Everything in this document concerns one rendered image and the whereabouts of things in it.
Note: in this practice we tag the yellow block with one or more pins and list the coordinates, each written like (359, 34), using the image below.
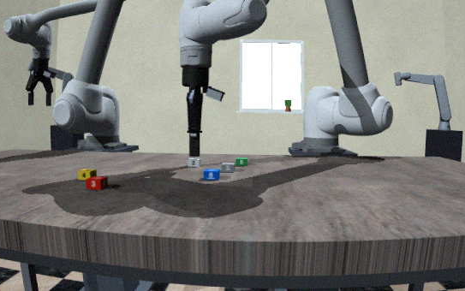
(86, 173)

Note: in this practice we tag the red block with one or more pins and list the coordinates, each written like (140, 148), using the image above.
(96, 182)

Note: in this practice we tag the green block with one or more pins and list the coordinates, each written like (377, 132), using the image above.
(241, 161)

